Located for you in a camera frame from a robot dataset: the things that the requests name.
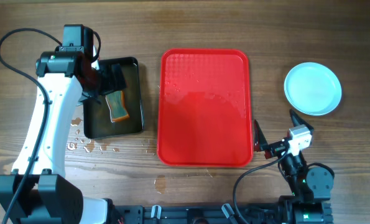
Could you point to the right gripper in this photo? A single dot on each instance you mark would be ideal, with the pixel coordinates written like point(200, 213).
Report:
point(261, 144)

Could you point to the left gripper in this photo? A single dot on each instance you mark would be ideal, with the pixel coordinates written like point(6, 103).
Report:
point(110, 84)

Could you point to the green orange sponge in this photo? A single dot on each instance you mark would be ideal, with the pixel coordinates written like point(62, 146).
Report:
point(116, 105)

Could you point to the light blue plate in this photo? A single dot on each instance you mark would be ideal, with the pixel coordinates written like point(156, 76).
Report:
point(312, 89)

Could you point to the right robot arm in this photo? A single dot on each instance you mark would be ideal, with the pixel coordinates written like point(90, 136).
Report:
point(310, 184)

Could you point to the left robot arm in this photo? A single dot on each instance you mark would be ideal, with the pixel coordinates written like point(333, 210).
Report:
point(36, 191)

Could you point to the black water tray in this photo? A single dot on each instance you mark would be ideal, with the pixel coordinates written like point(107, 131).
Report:
point(97, 122)

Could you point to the red plastic tray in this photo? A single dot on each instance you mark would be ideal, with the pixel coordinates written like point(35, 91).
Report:
point(205, 108)

